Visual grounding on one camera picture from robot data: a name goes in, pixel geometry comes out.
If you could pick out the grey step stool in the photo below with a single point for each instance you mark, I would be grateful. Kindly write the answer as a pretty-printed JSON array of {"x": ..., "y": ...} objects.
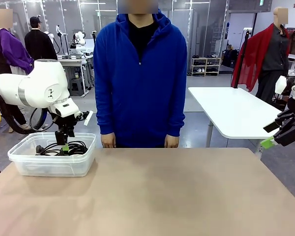
[{"x": 78, "y": 84}]

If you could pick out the white side table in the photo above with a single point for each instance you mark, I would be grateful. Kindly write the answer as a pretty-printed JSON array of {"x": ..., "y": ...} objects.
[{"x": 236, "y": 110}]

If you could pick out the person's right hand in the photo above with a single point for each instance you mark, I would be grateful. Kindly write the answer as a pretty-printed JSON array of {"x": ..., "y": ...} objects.
[{"x": 108, "y": 141}]

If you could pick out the small white robot arm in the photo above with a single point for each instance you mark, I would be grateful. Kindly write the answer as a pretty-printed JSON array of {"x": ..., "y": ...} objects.
[{"x": 79, "y": 37}]

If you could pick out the mannequin purple shirt grey trousers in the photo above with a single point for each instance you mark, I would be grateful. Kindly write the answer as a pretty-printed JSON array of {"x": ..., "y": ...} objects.
[{"x": 12, "y": 49}]

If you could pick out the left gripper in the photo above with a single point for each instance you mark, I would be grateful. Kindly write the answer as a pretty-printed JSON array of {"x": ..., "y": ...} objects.
[{"x": 65, "y": 122}]

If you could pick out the blue sleeved right forearm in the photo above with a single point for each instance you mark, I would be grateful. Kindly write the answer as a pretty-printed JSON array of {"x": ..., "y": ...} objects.
[{"x": 105, "y": 115}]

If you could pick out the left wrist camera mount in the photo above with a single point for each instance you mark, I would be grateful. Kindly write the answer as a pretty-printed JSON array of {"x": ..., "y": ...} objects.
[{"x": 88, "y": 118}]

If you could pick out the wooden shoe rack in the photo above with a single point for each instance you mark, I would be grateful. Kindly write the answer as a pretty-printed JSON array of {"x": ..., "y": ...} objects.
[{"x": 206, "y": 66}]

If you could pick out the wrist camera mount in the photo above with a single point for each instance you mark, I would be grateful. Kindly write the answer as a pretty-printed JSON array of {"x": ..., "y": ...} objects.
[
  {"x": 280, "y": 84},
  {"x": 88, "y": 118}
]

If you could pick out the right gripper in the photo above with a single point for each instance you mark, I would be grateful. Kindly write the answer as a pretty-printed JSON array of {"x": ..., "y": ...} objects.
[{"x": 293, "y": 127}]

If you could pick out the person's left hand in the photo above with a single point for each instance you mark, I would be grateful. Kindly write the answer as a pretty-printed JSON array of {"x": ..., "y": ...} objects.
[{"x": 172, "y": 141}]

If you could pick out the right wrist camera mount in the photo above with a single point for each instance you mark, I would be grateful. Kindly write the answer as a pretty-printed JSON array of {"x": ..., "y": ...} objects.
[{"x": 280, "y": 84}]

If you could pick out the mannequin with red shawl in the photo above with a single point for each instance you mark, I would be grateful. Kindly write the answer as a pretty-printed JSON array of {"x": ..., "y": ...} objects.
[{"x": 248, "y": 61}]

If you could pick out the person in blue hoodie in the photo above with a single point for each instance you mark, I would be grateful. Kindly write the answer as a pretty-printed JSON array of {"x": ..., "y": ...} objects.
[{"x": 137, "y": 86}]

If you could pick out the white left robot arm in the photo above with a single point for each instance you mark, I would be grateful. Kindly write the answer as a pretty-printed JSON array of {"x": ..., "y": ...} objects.
[{"x": 39, "y": 83}]

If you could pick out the man black jacket cap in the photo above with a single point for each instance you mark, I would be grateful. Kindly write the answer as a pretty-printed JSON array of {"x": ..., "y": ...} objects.
[{"x": 39, "y": 46}]

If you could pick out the clear plastic storage container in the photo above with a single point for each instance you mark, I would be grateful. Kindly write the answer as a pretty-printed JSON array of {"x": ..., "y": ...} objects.
[{"x": 51, "y": 168}]

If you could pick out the grey workbench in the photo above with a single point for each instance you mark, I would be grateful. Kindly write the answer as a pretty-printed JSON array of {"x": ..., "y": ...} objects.
[{"x": 73, "y": 62}]

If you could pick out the blue sleeved left forearm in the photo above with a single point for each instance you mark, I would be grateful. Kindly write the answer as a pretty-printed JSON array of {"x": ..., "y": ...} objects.
[{"x": 175, "y": 115}]

